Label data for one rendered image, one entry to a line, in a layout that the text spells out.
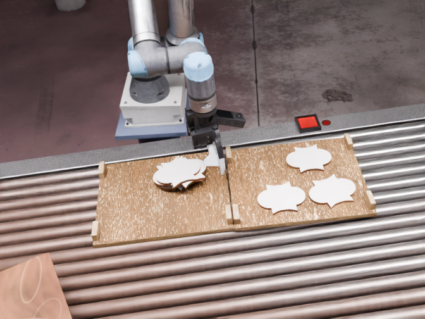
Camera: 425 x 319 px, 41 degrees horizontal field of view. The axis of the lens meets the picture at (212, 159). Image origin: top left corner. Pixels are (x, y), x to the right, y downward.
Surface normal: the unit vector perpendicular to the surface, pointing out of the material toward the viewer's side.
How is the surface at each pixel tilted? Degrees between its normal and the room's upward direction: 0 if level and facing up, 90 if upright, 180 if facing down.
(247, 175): 0
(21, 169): 0
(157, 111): 90
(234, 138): 0
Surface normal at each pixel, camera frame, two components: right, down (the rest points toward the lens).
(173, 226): -0.10, -0.75
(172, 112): -0.03, 0.66
